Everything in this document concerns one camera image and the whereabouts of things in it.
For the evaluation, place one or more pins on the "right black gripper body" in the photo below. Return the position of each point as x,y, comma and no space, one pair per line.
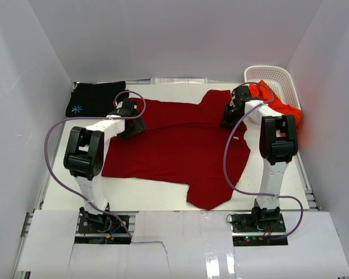
230,108

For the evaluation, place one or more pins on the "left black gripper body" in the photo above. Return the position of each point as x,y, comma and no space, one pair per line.
136,114

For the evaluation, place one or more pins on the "red t shirt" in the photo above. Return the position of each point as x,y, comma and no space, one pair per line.
183,143

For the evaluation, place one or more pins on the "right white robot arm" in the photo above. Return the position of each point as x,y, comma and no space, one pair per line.
278,144

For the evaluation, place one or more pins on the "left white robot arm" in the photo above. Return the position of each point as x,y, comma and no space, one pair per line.
86,152

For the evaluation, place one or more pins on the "orange t shirt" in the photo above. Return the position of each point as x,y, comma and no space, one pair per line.
263,91

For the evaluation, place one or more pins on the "white papers at back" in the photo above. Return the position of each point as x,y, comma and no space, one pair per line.
179,81

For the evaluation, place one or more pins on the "folded black t shirt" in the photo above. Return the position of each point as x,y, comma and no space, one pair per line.
93,100

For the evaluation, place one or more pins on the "white plastic basket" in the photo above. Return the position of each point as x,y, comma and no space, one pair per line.
278,79

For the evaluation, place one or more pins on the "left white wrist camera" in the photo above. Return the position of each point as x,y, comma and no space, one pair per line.
117,103

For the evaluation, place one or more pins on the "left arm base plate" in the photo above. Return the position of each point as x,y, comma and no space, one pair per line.
98,229

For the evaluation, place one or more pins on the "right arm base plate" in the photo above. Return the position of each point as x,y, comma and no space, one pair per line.
245,233

